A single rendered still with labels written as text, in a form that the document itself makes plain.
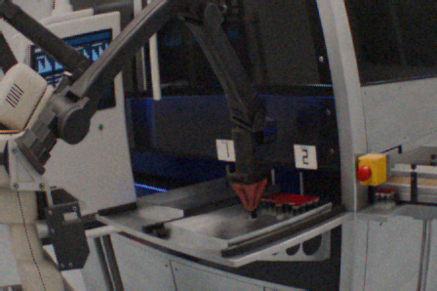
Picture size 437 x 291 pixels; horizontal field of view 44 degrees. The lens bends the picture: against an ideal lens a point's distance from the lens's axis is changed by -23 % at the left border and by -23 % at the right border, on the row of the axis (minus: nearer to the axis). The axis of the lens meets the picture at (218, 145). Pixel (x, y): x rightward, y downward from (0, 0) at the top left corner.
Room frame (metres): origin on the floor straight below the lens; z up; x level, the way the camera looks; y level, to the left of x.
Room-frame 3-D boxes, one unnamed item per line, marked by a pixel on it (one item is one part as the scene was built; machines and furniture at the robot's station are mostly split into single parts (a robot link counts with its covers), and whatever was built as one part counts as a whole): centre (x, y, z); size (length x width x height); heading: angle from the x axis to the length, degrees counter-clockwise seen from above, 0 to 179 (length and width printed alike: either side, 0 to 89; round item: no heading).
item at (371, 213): (1.56, -0.43, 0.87); 0.14 x 0.13 x 0.02; 126
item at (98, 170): (2.29, 0.56, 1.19); 0.50 x 0.19 x 0.78; 131
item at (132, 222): (1.77, 0.01, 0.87); 0.70 x 0.48 x 0.02; 36
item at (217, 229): (1.61, -0.06, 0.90); 0.34 x 0.26 x 0.04; 126
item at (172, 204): (1.95, 0.05, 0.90); 0.34 x 0.26 x 0.04; 126
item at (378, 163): (1.55, -0.39, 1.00); 0.08 x 0.07 x 0.07; 126
